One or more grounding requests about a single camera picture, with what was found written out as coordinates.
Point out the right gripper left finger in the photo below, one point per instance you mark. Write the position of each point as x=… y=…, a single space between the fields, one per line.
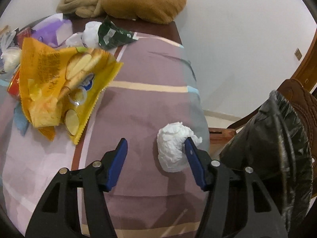
x=57 y=214

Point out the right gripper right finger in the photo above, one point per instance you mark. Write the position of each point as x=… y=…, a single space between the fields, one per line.
x=238 y=204

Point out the white tissue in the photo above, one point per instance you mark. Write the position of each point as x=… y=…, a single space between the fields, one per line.
x=170 y=141

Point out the light blue wrapper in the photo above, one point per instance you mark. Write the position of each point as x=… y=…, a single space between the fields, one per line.
x=20 y=120

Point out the yellow chip bag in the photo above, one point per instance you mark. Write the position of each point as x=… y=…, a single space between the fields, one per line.
x=62 y=86

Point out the red cardboard box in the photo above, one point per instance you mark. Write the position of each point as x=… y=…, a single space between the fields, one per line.
x=13 y=88

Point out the dark green snack wrapper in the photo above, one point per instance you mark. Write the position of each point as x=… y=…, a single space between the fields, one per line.
x=110 y=36

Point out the black trash bag bin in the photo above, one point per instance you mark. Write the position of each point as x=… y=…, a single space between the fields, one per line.
x=274 y=143

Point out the white plastic bag with trash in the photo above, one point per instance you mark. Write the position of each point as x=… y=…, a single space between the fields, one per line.
x=88 y=38

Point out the brown wooden chair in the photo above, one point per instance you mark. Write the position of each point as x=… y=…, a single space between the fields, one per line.
x=300 y=90

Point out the patchwork tablecloth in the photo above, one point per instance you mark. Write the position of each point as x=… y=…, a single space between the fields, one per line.
x=156 y=86

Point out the white dough in plastic bag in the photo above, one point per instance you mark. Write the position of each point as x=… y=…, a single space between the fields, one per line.
x=10 y=53

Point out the purple tissue pack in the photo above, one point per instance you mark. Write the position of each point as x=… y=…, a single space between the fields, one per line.
x=53 y=30

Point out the red drink can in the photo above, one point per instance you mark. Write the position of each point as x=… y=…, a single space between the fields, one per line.
x=25 y=33

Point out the beige fleece blanket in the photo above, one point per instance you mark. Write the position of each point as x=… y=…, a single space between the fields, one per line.
x=81 y=8

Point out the brown cloud-shaped pillow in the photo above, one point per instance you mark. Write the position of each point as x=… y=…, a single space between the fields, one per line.
x=154 y=11

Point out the wall socket plate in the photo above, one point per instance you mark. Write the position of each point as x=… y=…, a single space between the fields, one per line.
x=298 y=54

